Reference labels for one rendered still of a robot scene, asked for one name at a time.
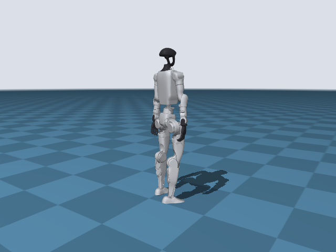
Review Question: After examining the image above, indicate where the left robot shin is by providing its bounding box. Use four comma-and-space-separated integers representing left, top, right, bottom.
155, 153, 166, 190

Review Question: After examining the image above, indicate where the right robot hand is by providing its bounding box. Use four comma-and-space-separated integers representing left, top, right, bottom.
177, 119, 187, 142

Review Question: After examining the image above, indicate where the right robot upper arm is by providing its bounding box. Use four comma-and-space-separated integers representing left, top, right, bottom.
172, 71, 184, 102

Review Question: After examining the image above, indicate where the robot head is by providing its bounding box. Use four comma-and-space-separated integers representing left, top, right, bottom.
159, 48, 176, 71

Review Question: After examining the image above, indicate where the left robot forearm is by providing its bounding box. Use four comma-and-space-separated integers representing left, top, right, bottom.
153, 99, 161, 120

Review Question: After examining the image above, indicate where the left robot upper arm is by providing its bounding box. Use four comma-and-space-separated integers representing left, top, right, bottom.
154, 73, 159, 101

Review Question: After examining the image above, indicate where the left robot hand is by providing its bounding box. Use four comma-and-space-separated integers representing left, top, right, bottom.
151, 115, 158, 135

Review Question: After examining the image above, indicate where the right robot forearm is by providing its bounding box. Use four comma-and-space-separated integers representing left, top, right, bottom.
178, 95, 188, 124

